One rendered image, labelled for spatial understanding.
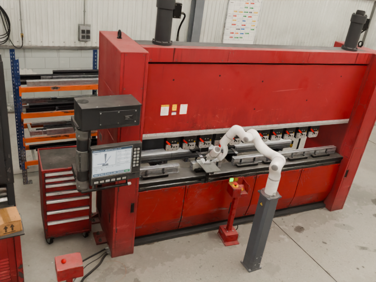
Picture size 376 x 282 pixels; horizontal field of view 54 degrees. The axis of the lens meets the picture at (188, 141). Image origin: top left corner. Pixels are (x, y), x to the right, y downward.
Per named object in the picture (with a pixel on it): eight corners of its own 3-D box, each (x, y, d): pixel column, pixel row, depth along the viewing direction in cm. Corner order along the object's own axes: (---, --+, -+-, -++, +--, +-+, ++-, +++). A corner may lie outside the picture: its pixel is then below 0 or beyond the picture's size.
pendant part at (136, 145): (90, 186, 316) (90, 149, 301) (86, 179, 325) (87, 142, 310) (139, 177, 338) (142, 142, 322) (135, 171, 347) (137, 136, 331)
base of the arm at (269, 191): (282, 196, 384) (287, 181, 376) (268, 200, 375) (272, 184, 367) (271, 187, 398) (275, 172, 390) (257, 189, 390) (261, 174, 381)
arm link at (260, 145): (276, 173, 369) (281, 166, 383) (285, 165, 363) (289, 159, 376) (240, 137, 375) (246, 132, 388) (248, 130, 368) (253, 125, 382)
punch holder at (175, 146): (165, 151, 403) (167, 137, 396) (163, 147, 410) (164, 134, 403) (178, 150, 409) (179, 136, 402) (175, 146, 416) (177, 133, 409)
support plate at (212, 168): (206, 173, 410) (206, 172, 409) (196, 161, 430) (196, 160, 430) (220, 171, 417) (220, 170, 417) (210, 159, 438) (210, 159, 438)
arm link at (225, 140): (239, 141, 389) (222, 159, 406) (228, 131, 390) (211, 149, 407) (236, 144, 381) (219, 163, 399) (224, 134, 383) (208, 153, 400)
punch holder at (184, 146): (182, 150, 411) (184, 136, 404) (179, 146, 418) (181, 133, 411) (194, 148, 418) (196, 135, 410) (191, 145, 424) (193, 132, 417)
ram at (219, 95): (135, 140, 381) (140, 63, 346) (132, 136, 388) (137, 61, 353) (347, 122, 507) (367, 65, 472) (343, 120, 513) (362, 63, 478)
